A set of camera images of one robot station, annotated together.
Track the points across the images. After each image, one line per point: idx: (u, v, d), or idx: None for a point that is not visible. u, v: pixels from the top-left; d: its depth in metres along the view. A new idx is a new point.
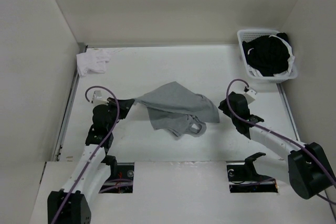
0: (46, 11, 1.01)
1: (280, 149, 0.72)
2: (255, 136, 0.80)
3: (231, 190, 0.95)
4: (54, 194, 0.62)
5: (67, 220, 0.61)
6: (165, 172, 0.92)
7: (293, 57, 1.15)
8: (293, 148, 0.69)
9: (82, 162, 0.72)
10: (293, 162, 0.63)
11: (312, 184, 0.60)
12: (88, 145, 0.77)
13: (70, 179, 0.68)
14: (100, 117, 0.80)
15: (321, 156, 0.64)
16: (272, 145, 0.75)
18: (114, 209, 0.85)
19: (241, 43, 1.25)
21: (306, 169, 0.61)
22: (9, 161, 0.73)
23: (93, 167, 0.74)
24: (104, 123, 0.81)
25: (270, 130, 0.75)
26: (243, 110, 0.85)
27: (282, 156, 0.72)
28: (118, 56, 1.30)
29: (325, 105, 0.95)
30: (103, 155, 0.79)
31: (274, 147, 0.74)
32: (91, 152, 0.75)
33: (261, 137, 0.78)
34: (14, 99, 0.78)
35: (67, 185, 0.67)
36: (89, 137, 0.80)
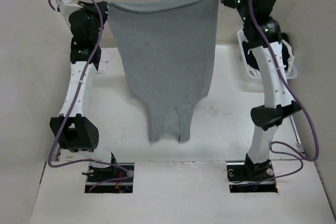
0: (46, 9, 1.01)
1: (270, 90, 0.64)
2: (258, 56, 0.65)
3: (231, 190, 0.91)
4: (54, 119, 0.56)
5: (74, 142, 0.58)
6: (165, 171, 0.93)
7: (293, 57, 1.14)
8: (284, 100, 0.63)
9: (73, 84, 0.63)
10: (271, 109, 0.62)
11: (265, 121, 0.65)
12: (75, 62, 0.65)
13: (65, 104, 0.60)
14: (76, 27, 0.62)
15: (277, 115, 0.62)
16: (264, 73, 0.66)
18: (114, 210, 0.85)
19: (241, 43, 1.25)
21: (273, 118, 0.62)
22: (10, 162, 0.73)
23: (87, 87, 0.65)
24: (85, 34, 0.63)
25: (278, 68, 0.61)
26: (262, 10, 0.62)
27: (265, 93, 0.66)
28: (118, 57, 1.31)
29: (324, 104, 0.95)
30: (95, 70, 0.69)
31: (265, 78, 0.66)
32: (80, 71, 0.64)
33: (262, 61, 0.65)
34: (14, 102, 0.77)
35: (65, 109, 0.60)
36: (73, 53, 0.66)
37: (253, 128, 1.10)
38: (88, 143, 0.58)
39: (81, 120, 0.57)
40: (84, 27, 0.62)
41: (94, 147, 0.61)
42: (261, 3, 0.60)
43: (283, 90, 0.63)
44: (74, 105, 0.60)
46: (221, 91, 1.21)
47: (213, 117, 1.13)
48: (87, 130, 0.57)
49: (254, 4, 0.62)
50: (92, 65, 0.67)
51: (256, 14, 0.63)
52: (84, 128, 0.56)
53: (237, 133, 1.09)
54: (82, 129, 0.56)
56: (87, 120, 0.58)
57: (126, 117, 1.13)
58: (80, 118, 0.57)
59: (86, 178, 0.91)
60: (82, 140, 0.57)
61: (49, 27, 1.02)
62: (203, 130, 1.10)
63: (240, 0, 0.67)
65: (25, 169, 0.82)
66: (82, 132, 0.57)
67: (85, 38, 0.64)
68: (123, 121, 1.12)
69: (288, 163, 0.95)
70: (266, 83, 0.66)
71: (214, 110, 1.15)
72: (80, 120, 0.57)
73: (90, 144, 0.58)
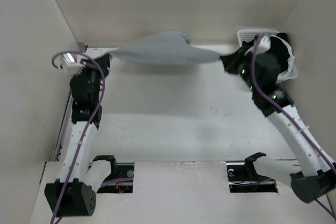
0: (46, 9, 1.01)
1: (302, 156, 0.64)
2: (275, 123, 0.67)
3: (231, 190, 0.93)
4: (50, 187, 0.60)
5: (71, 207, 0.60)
6: (165, 171, 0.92)
7: (293, 57, 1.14)
8: (321, 164, 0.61)
9: (73, 144, 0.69)
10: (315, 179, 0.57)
11: (312, 196, 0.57)
12: (76, 123, 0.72)
13: (64, 167, 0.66)
14: (80, 92, 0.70)
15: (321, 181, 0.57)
16: (287, 138, 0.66)
18: (114, 210, 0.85)
19: (241, 43, 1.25)
21: (320, 189, 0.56)
22: (10, 163, 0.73)
23: (86, 147, 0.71)
24: (87, 97, 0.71)
25: (301, 130, 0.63)
26: (268, 82, 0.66)
27: (298, 160, 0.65)
28: (118, 57, 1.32)
29: (325, 104, 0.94)
30: (95, 128, 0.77)
31: (292, 144, 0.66)
32: (80, 131, 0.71)
33: (281, 127, 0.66)
34: (14, 102, 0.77)
35: (62, 174, 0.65)
36: (75, 113, 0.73)
37: (253, 129, 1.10)
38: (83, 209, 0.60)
39: (79, 186, 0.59)
40: (86, 91, 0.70)
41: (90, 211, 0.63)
42: (263, 79, 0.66)
43: (316, 153, 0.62)
44: (73, 169, 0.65)
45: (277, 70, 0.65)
46: (221, 91, 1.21)
47: (213, 116, 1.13)
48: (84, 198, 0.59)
49: (259, 79, 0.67)
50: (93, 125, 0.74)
51: (263, 87, 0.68)
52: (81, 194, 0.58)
53: (238, 133, 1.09)
54: (77, 195, 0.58)
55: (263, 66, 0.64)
56: (84, 185, 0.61)
57: (126, 117, 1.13)
58: (77, 184, 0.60)
59: None
60: (77, 207, 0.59)
61: (49, 28, 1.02)
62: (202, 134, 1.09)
63: (244, 70, 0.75)
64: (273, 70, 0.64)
65: (25, 170, 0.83)
66: (79, 200, 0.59)
67: (86, 100, 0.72)
68: (123, 120, 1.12)
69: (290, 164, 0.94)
70: (295, 149, 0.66)
71: (214, 110, 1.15)
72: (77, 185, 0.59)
73: (85, 210, 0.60)
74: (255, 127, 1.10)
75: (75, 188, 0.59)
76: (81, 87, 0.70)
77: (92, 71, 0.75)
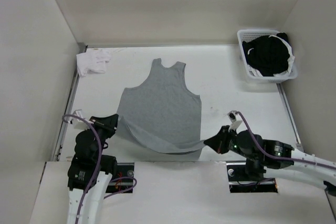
0: (46, 9, 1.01)
1: (328, 178, 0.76)
2: (295, 168, 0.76)
3: (231, 190, 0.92)
4: None
5: None
6: (165, 171, 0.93)
7: (293, 57, 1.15)
8: None
9: (72, 214, 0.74)
10: None
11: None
12: (73, 189, 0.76)
13: None
14: (80, 150, 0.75)
15: None
16: (311, 172, 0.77)
18: (114, 210, 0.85)
19: (241, 43, 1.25)
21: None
22: (10, 163, 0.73)
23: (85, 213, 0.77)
24: (87, 154, 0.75)
25: (317, 163, 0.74)
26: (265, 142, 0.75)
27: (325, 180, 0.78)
28: (118, 56, 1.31)
29: (325, 104, 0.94)
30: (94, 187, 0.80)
31: (316, 174, 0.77)
32: (77, 200, 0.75)
33: (301, 168, 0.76)
34: (14, 103, 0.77)
35: None
36: (71, 176, 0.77)
37: (254, 129, 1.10)
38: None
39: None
40: (85, 151, 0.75)
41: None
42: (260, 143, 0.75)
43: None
44: None
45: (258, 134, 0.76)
46: (221, 92, 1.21)
47: (213, 117, 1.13)
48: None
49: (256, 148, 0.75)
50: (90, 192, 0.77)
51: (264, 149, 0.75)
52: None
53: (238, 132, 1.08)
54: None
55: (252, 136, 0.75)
56: None
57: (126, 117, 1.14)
58: None
59: None
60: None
61: (49, 28, 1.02)
62: (208, 147, 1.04)
63: (235, 145, 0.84)
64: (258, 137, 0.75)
65: (25, 171, 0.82)
66: None
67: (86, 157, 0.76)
68: None
69: None
70: (319, 176, 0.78)
71: (214, 111, 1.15)
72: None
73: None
74: (255, 127, 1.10)
75: None
76: (82, 146, 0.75)
77: (98, 128, 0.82)
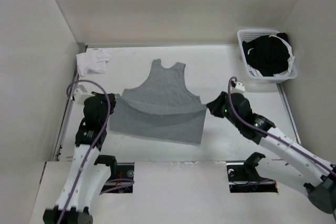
0: (46, 9, 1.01)
1: (302, 167, 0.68)
2: (267, 146, 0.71)
3: (231, 190, 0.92)
4: (50, 212, 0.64)
5: None
6: (165, 171, 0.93)
7: (293, 57, 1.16)
8: (321, 170, 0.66)
9: (74, 171, 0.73)
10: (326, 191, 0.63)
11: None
12: (79, 146, 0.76)
13: (64, 193, 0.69)
14: (90, 110, 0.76)
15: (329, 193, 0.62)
16: (284, 156, 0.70)
18: (114, 210, 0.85)
19: (241, 43, 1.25)
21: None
22: (10, 163, 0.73)
23: (87, 174, 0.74)
24: (96, 114, 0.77)
25: (291, 146, 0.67)
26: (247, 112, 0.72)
27: (301, 171, 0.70)
28: (118, 56, 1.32)
29: (325, 105, 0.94)
30: (97, 152, 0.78)
31: (290, 160, 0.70)
32: (81, 156, 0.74)
33: (274, 148, 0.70)
34: (14, 103, 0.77)
35: (61, 200, 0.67)
36: (79, 135, 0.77)
37: None
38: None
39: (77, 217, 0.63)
40: (94, 110, 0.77)
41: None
42: (241, 110, 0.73)
43: (312, 162, 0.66)
44: (72, 196, 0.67)
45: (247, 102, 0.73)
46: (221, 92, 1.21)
47: (213, 116, 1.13)
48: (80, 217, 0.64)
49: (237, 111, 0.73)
50: (95, 150, 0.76)
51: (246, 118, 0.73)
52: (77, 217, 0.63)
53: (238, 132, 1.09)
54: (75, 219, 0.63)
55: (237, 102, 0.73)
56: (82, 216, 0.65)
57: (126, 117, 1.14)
58: (75, 213, 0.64)
59: None
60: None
61: (48, 28, 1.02)
62: (208, 147, 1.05)
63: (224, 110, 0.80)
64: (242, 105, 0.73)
65: (25, 170, 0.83)
66: None
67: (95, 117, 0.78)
68: None
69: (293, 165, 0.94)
70: (294, 164, 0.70)
71: None
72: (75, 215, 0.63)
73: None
74: None
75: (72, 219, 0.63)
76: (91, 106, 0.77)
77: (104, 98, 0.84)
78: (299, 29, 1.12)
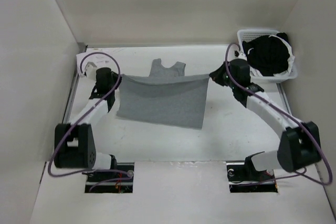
0: (46, 9, 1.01)
1: (274, 122, 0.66)
2: (252, 105, 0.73)
3: (231, 190, 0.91)
4: (61, 126, 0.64)
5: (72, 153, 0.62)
6: (165, 171, 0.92)
7: (293, 57, 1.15)
8: (289, 124, 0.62)
9: (86, 107, 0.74)
10: (286, 141, 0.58)
11: (300, 163, 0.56)
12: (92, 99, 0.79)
13: (76, 117, 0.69)
14: (100, 77, 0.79)
15: (294, 144, 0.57)
16: (264, 116, 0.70)
18: (113, 210, 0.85)
19: (241, 43, 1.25)
21: (298, 146, 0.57)
22: (10, 162, 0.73)
23: (97, 115, 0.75)
24: (105, 81, 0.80)
25: (269, 103, 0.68)
26: (245, 76, 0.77)
27: (276, 130, 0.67)
28: (118, 56, 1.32)
29: (325, 104, 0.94)
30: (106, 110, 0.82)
31: (267, 117, 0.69)
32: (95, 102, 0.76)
33: (257, 108, 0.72)
34: (14, 102, 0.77)
35: (73, 120, 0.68)
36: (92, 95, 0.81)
37: (253, 129, 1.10)
38: (84, 163, 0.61)
39: (84, 129, 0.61)
40: (105, 77, 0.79)
41: (90, 165, 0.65)
42: (238, 74, 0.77)
43: (283, 116, 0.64)
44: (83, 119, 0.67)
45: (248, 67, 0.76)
46: (220, 91, 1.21)
47: (213, 116, 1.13)
48: (88, 131, 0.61)
49: (235, 74, 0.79)
50: (105, 103, 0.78)
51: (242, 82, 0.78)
52: (86, 131, 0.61)
53: (238, 132, 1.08)
54: (83, 135, 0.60)
55: (237, 65, 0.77)
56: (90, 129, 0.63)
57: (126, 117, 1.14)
58: (84, 126, 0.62)
59: (86, 178, 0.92)
60: (79, 150, 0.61)
61: (48, 28, 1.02)
62: (208, 147, 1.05)
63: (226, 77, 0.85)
64: (243, 68, 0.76)
65: (25, 170, 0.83)
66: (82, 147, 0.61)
67: (105, 84, 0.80)
68: (124, 120, 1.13)
69: None
70: (271, 122, 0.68)
71: (214, 110, 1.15)
72: (83, 128, 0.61)
73: (86, 154, 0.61)
74: (255, 127, 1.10)
75: (82, 128, 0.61)
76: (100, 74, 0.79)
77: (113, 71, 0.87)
78: (299, 29, 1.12)
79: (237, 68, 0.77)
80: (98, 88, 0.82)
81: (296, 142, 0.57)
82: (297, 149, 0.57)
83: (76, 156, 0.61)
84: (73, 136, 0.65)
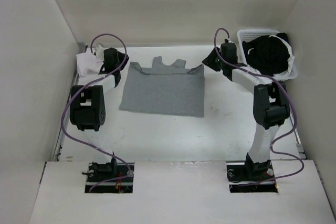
0: (46, 9, 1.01)
1: (251, 84, 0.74)
2: (236, 77, 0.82)
3: (231, 190, 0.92)
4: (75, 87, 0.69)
5: (85, 109, 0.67)
6: (165, 171, 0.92)
7: (293, 57, 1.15)
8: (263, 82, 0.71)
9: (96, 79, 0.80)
10: (258, 95, 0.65)
11: (270, 115, 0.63)
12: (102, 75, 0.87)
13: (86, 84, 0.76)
14: (107, 57, 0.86)
15: (263, 96, 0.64)
16: (244, 83, 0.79)
18: (113, 211, 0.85)
19: (241, 43, 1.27)
21: (267, 98, 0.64)
22: (10, 163, 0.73)
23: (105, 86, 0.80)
24: (112, 60, 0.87)
25: (248, 71, 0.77)
26: (231, 55, 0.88)
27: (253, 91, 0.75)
28: None
29: (325, 104, 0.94)
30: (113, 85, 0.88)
31: (245, 83, 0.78)
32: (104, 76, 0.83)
33: (239, 78, 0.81)
34: (14, 103, 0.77)
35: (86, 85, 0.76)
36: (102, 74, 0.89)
37: (253, 129, 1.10)
38: (96, 118, 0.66)
39: (96, 88, 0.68)
40: (113, 56, 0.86)
41: (102, 123, 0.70)
42: (224, 54, 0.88)
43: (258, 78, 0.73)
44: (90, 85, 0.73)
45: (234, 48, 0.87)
46: (221, 92, 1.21)
47: (213, 116, 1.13)
48: (101, 92, 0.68)
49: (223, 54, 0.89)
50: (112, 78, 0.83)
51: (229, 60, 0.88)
52: (98, 90, 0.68)
53: (238, 132, 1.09)
54: (95, 93, 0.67)
55: (225, 45, 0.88)
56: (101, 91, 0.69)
57: (126, 117, 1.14)
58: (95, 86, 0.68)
59: (86, 178, 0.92)
60: (92, 107, 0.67)
61: (48, 28, 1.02)
62: (208, 147, 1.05)
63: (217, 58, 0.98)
64: (229, 49, 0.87)
65: (26, 170, 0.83)
66: (95, 104, 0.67)
67: (112, 63, 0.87)
68: (123, 120, 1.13)
69: (287, 163, 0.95)
70: (249, 86, 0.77)
71: (214, 111, 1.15)
72: (95, 88, 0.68)
73: (98, 109, 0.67)
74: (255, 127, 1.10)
75: (94, 88, 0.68)
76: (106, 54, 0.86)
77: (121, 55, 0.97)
78: (300, 29, 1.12)
79: (224, 48, 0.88)
80: (106, 67, 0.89)
81: (265, 96, 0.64)
82: (267, 102, 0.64)
83: (87, 113, 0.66)
84: (85, 98, 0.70)
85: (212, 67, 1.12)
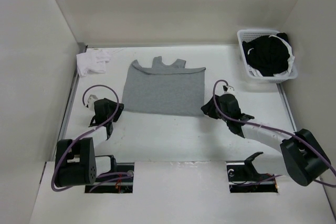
0: (45, 9, 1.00)
1: (273, 141, 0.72)
2: (249, 132, 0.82)
3: (231, 190, 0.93)
4: (62, 144, 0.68)
5: (71, 167, 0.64)
6: (165, 171, 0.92)
7: (293, 57, 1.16)
8: (284, 137, 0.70)
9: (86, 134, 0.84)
10: (290, 155, 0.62)
11: (311, 172, 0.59)
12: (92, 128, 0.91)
13: None
14: (98, 108, 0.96)
15: (296, 153, 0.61)
16: (262, 138, 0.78)
18: (113, 210, 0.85)
19: (241, 43, 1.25)
21: (300, 154, 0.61)
22: (10, 163, 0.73)
23: (97, 138, 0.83)
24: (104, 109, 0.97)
25: (261, 125, 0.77)
26: (234, 110, 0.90)
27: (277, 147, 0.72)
28: (118, 57, 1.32)
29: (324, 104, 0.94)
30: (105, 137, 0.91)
31: (265, 138, 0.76)
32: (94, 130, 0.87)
33: (254, 134, 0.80)
34: (14, 103, 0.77)
35: None
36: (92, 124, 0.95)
37: None
38: (85, 177, 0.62)
39: (85, 142, 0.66)
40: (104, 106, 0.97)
41: (91, 181, 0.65)
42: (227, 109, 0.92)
43: (277, 132, 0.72)
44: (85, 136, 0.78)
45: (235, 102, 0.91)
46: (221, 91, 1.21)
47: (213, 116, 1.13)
48: (90, 145, 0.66)
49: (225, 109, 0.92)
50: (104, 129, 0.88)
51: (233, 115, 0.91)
52: (87, 144, 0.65)
53: None
54: (84, 146, 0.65)
55: (225, 100, 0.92)
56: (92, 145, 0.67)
57: (126, 117, 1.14)
58: (85, 141, 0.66)
59: None
60: (80, 163, 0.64)
61: (48, 28, 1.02)
62: (209, 147, 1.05)
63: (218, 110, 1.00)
64: (231, 104, 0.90)
65: (25, 171, 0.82)
66: (84, 159, 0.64)
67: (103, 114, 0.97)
68: (123, 121, 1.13)
69: None
70: (270, 142, 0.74)
71: None
72: (84, 142, 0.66)
73: (86, 166, 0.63)
74: None
75: (83, 144, 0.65)
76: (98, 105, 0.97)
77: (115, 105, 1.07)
78: (299, 29, 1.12)
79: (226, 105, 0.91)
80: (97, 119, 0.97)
81: (296, 152, 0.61)
82: (304, 159, 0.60)
83: (74, 174, 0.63)
84: (73, 153, 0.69)
85: (213, 116, 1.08)
